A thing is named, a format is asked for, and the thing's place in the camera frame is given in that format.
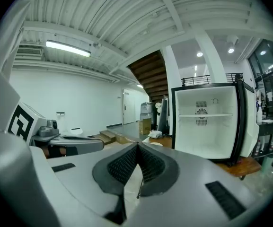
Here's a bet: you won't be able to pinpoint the long ceiling light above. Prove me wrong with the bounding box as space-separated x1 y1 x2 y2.
45 39 91 58

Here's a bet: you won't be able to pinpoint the cardboard box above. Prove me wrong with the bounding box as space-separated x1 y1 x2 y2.
138 118 152 136

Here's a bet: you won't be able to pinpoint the black metal railing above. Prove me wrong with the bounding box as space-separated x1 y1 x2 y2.
180 72 244 87

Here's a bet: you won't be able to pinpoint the black-framed window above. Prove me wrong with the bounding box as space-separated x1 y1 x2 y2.
247 38 273 108

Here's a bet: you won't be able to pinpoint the black mini fridge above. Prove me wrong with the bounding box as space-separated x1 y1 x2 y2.
171 80 260 166

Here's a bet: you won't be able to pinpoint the white spray bottle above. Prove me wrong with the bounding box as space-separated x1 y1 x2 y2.
256 107 264 124

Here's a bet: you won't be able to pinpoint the ceiling air vent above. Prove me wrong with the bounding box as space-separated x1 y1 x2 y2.
16 45 44 61

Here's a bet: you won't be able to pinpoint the white door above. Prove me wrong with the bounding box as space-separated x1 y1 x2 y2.
122 88 137 125

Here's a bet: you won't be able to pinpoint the white crumpled cloth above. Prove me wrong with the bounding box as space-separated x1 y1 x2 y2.
148 130 163 139

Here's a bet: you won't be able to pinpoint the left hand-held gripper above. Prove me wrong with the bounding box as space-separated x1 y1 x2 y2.
7 101 105 156

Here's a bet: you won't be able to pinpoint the wooden staircase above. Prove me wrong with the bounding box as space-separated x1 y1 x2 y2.
126 50 169 103

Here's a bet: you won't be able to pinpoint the computer monitor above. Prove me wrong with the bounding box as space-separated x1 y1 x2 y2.
157 95 170 135

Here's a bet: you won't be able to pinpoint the water dispenser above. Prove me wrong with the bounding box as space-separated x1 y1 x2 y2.
140 102 156 125

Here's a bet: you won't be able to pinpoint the wooden steps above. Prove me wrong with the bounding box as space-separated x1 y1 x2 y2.
99 130 117 147

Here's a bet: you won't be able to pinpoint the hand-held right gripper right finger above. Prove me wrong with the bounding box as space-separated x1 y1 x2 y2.
126 142 258 227

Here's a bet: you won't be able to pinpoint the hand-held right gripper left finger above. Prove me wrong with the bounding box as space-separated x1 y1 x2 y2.
29 141 140 226

